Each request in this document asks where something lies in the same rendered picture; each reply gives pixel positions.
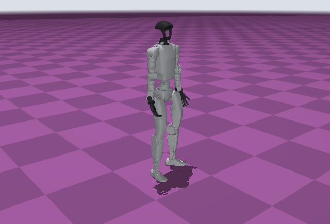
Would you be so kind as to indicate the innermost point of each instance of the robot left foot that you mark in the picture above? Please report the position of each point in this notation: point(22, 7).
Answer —
point(175, 162)

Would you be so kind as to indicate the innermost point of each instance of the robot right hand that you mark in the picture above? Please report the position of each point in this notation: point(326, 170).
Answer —
point(152, 107)

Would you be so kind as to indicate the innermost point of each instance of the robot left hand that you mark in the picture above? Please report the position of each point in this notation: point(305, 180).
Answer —
point(183, 97)

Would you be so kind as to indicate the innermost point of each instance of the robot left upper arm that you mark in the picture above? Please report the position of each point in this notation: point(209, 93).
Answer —
point(178, 68)

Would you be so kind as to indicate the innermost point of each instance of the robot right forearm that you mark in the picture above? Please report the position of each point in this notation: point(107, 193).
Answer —
point(151, 87)

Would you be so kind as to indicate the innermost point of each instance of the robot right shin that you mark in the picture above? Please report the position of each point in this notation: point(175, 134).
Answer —
point(157, 150)

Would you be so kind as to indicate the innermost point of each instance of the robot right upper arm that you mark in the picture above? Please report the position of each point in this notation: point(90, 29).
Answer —
point(152, 54)

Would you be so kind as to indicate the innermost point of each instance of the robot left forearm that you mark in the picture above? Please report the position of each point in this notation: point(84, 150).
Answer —
point(177, 82)

